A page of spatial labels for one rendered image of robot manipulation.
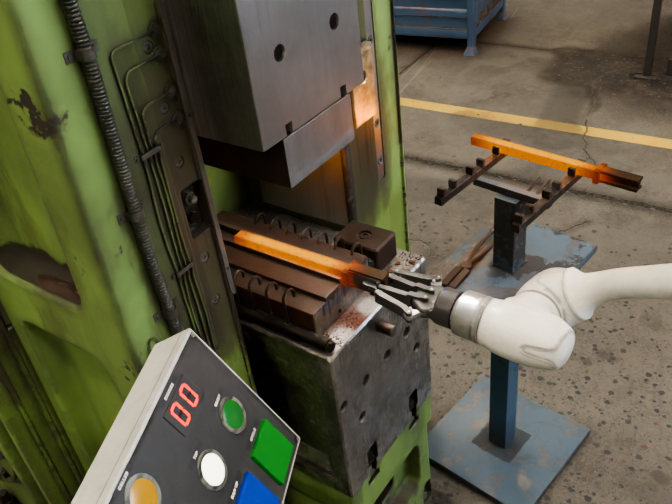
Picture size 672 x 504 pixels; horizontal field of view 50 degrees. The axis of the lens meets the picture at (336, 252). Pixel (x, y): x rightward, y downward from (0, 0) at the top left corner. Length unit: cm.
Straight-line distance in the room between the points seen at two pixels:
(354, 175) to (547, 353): 65
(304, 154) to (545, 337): 52
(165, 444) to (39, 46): 55
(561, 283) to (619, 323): 152
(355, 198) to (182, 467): 89
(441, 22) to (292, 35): 408
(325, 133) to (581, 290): 55
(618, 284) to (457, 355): 143
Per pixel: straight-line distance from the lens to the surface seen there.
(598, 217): 347
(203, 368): 111
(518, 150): 190
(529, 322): 129
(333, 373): 145
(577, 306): 140
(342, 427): 157
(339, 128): 134
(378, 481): 186
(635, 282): 131
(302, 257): 153
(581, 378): 268
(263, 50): 115
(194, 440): 106
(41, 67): 106
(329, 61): 129
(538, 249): 200
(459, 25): 521
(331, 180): 171
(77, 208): 115
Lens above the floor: 190
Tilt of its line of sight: 36 degrees down
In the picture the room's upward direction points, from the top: 8 degrees counter-clockwise
